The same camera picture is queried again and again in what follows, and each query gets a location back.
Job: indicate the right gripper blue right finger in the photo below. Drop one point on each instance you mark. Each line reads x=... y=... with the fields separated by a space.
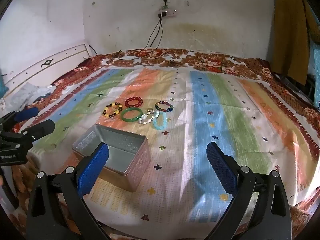
x=223 y=166

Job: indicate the silver metal tin box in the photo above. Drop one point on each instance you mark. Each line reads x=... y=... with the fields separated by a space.
x=128 y=158

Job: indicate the floral brown bedsheet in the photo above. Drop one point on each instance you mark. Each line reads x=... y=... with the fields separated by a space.
x=255 y=70

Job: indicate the white wooden headboard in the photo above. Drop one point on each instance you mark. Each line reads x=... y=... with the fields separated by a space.
x=46 y=71

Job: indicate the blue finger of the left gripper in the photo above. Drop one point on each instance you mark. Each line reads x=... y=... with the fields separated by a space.
x=40 y=130
x=26 y=114

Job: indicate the hanging mustard brown clothes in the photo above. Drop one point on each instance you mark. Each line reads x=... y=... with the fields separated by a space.
x=295 y=25

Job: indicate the white power strip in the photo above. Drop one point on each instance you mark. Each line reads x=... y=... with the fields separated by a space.
x=166 y=13

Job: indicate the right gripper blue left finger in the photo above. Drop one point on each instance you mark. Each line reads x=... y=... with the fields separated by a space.
x=89 y=168

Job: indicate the green jade bangle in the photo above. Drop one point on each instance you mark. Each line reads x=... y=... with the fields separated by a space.
x=131 y=114

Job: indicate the striped colourful mat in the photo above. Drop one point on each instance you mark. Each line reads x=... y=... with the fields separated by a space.
x=183 y=111

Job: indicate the light blue crumpled cloth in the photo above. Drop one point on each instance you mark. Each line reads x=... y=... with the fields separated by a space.
x=27 y=95

